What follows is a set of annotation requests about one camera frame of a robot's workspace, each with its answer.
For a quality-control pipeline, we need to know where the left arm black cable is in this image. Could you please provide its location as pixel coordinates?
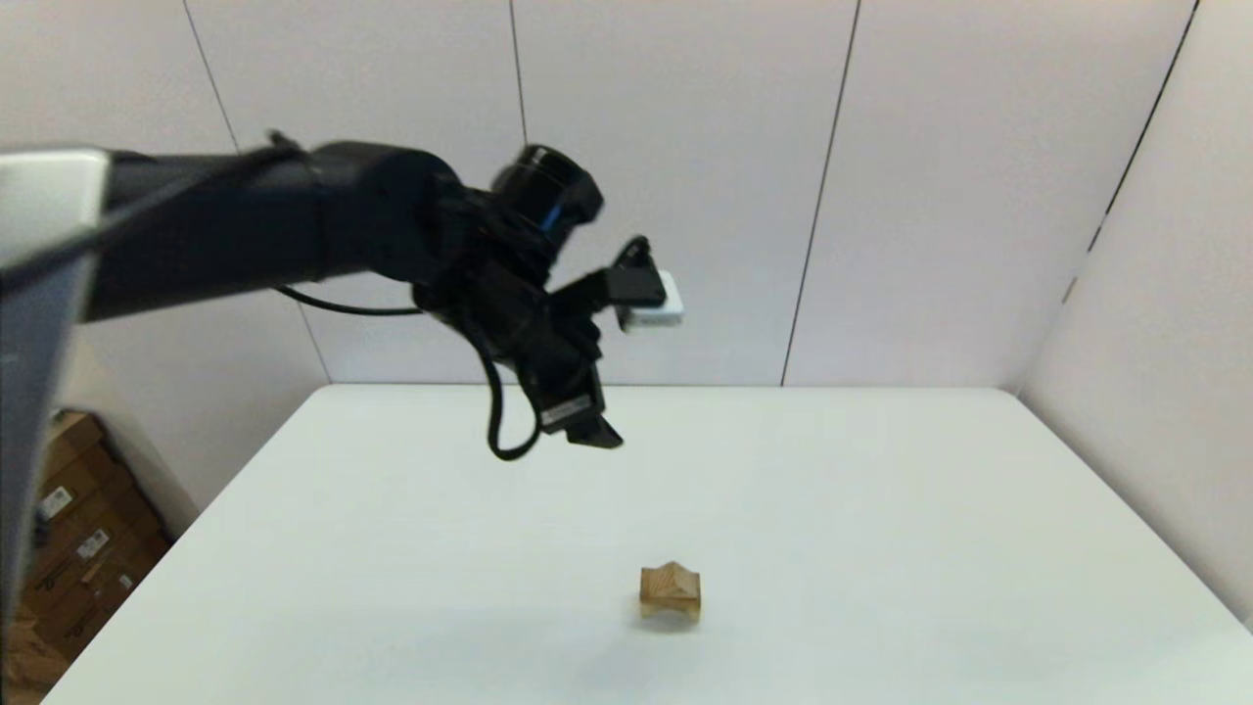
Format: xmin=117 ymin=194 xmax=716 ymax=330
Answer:
xmin=272 ymin=282 xmax=542 ymax=463

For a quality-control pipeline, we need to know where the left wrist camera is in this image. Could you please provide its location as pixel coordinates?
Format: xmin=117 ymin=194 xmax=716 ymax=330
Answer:
xmin=553 ymin=235 xmax=685 ymax=335

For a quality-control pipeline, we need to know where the rectangular wooden building block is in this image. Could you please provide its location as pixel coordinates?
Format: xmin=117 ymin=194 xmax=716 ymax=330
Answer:
xmin=640 ymin=568 xmax=703 ymax=605

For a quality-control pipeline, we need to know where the cardboard box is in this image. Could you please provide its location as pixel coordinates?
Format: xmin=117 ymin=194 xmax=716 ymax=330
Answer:
xmin=39 ymin=411 xmax=133 ymax=540
xmin=15 ymin=480 xmax=177 ymax=667
xmin=0 ymin=587 xmax=75 ymax=705

